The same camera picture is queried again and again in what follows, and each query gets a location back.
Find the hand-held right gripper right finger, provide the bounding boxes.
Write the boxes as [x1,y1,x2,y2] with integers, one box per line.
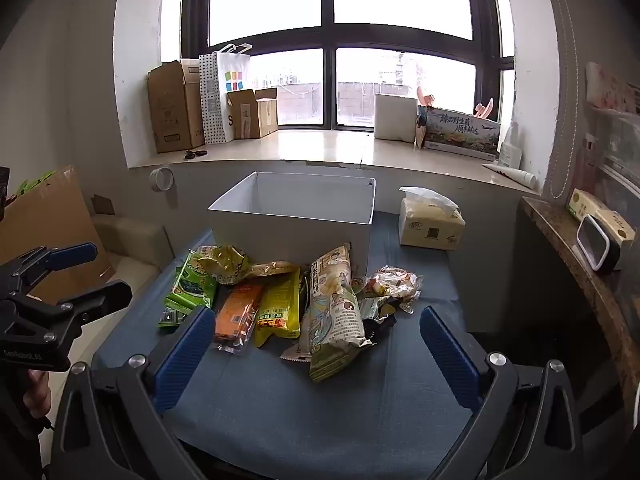
[419,305,586,480]

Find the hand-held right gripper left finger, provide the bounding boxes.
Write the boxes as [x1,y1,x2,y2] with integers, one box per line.
[50,305,217,480]

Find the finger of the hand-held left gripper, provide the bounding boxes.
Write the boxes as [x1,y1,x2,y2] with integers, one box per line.
[47,280,134,333]
[5,242,99,293]

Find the orange snack packet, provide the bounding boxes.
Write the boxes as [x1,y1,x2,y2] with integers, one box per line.
[212,280,266,356]

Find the green seaweed snack packet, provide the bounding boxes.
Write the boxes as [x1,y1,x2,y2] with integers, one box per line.
[159,250,218,328]

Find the black snack packet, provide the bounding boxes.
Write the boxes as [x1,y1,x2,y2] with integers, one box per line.
[360,297,398,346]

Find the clear candy bag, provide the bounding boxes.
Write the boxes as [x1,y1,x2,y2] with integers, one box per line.
[367,265,423,313]

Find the yellow-green crinkled snack packet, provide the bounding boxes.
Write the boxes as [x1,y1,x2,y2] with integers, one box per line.
[195,244,298,286]

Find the yellow snack packet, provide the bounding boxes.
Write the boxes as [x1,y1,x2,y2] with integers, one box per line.
[255,267,302,348]

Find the large beige illustrated snack packet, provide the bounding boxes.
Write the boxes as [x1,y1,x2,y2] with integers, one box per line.
[299,243,373,383]

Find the white box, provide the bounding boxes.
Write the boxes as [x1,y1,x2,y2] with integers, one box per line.
[207,171,377,277]

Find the person's left hand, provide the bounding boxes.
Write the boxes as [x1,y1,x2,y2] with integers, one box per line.
[24,370,53,420]

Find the flat cardboard sheet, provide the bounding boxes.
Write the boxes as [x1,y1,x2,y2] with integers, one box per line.
[0,165,116,306]

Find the green packets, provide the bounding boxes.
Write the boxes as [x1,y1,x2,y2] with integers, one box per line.
[15,170,57,197]

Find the white tape roll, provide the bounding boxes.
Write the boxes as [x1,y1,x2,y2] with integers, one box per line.
[149,166,175,193]

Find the soft tissue pack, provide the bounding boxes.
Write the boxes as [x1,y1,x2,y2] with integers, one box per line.
[398,186,466,252]

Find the granite side counter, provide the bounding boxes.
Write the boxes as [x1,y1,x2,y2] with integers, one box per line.
[520,195,640,411]

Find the tall cardboard box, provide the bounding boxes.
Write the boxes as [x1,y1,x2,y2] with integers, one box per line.
[147,59,206,154]

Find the white tube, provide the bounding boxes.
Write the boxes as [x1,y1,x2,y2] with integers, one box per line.
[482,162,537,185]

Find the white dotted paper bag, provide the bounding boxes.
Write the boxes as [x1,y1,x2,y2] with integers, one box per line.
[199,42,252,145]

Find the yellow-green tissue box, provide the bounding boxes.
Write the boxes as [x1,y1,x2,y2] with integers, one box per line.
[566,188,636,256]

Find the white bottle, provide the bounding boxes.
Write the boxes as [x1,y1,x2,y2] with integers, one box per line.
[497,121,522,170]

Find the small open cardboard box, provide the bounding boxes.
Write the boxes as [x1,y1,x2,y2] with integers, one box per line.
[226,87,280,140]

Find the long printed carton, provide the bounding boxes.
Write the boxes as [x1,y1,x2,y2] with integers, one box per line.
[417,106,502,161]

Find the marble window sill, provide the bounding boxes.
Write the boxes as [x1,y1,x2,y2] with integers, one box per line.
[127,130,543,196]

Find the white foam block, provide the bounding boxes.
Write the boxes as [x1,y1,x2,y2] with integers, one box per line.
[374,93,420,142]

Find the grey stitched curtain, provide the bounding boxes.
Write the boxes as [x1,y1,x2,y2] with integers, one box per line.
[542,0,593,201]

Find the red-printed plastic bag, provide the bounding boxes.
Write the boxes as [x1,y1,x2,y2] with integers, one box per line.
[585,62,640,116]

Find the dark-framed window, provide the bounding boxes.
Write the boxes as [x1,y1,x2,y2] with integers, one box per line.
[180,0,516,131]

